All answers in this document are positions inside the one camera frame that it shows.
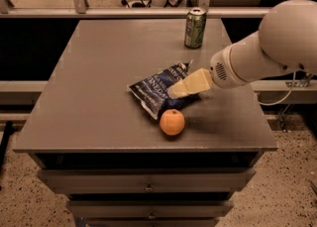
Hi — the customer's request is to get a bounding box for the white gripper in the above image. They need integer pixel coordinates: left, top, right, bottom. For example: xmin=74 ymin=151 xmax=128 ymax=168
xmin=167 ymin=46 xmax=246 ymax=99

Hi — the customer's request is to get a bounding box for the drawer with knob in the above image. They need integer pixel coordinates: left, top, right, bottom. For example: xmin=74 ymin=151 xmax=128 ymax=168
xmin=67 ymin=200 xmax=233 ymax=220
xmin=38 ymin=168 xmax=256 ymax=194

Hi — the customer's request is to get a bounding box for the green soda can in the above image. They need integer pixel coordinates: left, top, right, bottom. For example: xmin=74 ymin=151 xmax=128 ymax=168
xmin=184 ymin=7 xmax=207 ymax=49

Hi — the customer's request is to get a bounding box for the top drawer with knob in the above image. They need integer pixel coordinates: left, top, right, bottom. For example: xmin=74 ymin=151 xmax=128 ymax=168
xmin=38 ymin=168 xmax=256 ymax=194

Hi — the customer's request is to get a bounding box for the metal railing frame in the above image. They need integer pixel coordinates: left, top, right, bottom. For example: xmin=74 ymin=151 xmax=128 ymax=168
xmin=1 ymin=0 xmax=189 ymax=19

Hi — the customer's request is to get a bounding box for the grey drawer cabinet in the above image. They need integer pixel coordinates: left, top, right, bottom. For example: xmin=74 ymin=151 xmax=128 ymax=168
xmin=14 ymin=19 xmax=276 ymax=227

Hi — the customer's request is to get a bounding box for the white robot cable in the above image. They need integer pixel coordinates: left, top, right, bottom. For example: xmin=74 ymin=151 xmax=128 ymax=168
xmin=258 ymin=70 xmax=297 ymax=107

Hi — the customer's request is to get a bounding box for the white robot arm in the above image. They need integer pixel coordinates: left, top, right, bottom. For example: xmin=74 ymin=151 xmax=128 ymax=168
xmin=167 ymin=0 xmax=317 ymax=99

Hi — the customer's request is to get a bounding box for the orange fruit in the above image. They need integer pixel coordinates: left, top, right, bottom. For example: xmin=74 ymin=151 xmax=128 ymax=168
xmin=159 ymin=109 xmax=185 ymax=136

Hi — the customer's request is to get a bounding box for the blue chip bag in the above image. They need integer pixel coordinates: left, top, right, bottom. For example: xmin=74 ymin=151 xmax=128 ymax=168
xmin=129 ymin=61 xmax=199 ymax=120

